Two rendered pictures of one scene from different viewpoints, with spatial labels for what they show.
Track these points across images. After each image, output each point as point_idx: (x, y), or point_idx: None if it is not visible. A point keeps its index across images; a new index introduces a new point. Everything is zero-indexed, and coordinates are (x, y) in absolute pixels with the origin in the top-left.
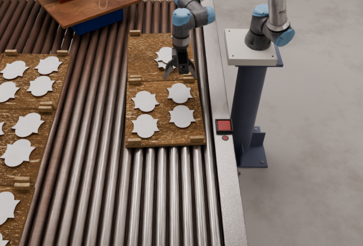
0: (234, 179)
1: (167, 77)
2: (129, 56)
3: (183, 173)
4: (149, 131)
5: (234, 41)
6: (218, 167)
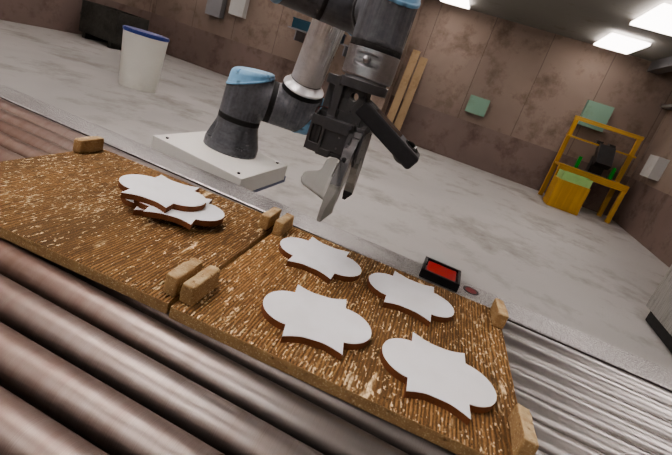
0: (586, 337)
1: (236, 241)
2: (31, 233)
3: (600, 396)
4: (465, 373)
5: (203, 152)
6: (558, 338)
